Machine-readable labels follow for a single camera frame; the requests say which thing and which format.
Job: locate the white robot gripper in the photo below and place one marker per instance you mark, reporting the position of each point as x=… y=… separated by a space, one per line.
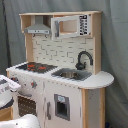
x=6 y=87

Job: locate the left red oven knob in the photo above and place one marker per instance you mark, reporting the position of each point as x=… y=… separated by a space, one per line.
x=15 y=79

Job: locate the red oven knob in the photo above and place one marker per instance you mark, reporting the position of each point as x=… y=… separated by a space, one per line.
x=33 y=84
x=15 y=79

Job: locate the white oven door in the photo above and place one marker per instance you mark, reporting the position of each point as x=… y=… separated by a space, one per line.
x=27 y=101

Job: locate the black stovetop red burners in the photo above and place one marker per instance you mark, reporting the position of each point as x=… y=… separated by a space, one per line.
x=36 y=67

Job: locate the grey metal sink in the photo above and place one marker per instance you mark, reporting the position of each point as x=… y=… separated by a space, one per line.
x=72 y=74

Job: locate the black toy faucet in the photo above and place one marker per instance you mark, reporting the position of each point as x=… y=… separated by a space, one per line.
x=85 y=61

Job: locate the grey range hood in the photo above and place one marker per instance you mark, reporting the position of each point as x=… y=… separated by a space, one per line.
x=38 y=27

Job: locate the wooden toy kitchen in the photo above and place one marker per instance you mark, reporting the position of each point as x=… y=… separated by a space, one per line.
x=63 y=53

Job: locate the white cabinet door with dispenser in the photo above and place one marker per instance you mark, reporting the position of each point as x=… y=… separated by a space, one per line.
x=63 y=106

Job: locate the right red oven knob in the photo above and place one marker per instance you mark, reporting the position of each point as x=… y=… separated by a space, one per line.
x=33 y=84

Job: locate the white microwave door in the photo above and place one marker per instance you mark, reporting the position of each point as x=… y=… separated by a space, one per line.
x=70 y=26

